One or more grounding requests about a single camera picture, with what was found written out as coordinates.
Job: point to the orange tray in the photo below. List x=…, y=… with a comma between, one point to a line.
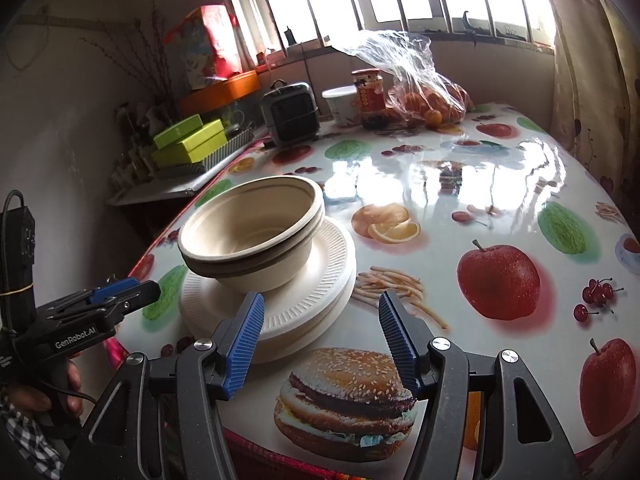
x=225, y=91

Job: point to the grey striped tray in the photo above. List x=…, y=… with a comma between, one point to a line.
x=230, y=145

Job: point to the patterned cream curtain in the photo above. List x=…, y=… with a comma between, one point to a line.
x=590, y=75

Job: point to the dark bird figurine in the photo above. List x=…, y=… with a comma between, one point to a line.
x=467, y=22

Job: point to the grey desktop heater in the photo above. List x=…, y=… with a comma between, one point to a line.
x=291, y=112

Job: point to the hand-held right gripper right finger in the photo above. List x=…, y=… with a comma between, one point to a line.
x=397, y=345

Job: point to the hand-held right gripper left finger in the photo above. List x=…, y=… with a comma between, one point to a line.
x=245, y=345

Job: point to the green box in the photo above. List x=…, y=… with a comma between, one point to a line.
x=190, y=147
x=177, y=131

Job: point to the plastic bag of oranges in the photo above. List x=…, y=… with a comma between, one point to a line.
x=425, y=92

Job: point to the dried twigs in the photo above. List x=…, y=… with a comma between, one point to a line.
x=145, y=50

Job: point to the red-lidded glass jar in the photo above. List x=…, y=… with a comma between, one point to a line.
x=367, y=95

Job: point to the white board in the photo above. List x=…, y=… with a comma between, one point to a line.
x=165, y=185

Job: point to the red gift bag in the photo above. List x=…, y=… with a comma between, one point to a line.
x=207, y=45

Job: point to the white plastic cup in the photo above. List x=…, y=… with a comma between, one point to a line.
x=342, y=105

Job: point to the printed fruit tablecloth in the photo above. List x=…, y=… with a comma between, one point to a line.
x=450, y=200

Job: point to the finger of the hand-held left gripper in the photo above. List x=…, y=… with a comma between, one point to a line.
x=142, y=297
x=112, y=290

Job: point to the person's left forearm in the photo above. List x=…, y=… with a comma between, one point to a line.
x=25, y=445

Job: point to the person's left hand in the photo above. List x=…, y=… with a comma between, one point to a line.
x=72, y=377

